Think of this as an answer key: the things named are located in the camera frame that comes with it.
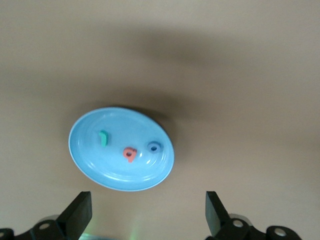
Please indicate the blue plate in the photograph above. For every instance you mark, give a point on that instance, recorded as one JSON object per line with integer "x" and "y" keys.
{"x": 120, "y": 172}

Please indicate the blue foam letter o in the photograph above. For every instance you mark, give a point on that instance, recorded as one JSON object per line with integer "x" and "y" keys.
{"x": 150, "y": 149}

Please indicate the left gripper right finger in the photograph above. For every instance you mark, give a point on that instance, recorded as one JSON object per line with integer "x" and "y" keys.
{"x": 220, "y": 220}

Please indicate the teal foam letter l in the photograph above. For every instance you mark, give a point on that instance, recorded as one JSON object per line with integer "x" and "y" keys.
{"x": 103, "y": 138}

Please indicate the pink foam letter b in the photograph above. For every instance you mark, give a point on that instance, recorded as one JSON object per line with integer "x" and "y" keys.
{"x": 130, "y": 158}

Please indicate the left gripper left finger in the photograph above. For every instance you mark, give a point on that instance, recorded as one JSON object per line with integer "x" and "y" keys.
{"x": 75, "y": 217}

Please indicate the brown table cover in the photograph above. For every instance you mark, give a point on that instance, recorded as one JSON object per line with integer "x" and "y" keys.
{"x": 225, "y": 75}

